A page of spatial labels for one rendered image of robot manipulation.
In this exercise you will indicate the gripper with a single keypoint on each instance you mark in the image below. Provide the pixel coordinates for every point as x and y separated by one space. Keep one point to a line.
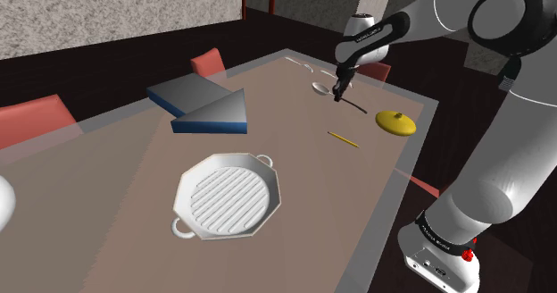
344 79

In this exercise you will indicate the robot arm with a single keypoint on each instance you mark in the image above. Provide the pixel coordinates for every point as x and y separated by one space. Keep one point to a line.
500 170

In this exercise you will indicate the silver cutlery piece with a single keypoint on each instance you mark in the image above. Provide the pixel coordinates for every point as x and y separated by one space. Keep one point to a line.
300 63
327 72

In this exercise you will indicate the yellow pencil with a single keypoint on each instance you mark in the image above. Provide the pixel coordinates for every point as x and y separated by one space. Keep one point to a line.
343 139

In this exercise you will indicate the yellow round lid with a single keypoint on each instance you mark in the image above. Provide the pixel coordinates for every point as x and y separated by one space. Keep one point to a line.
395 124

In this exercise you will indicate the blue grey arrow-shaped block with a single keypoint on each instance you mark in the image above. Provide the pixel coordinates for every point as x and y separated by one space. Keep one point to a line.
204 109

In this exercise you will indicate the white octagonal grill pan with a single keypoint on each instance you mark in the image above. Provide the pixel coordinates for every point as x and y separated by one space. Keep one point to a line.
228 196

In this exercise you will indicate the brown dining table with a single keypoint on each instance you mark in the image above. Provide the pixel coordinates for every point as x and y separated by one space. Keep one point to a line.
130 187

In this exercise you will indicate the white round object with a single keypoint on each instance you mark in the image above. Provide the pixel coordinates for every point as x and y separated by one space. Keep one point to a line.
4 203

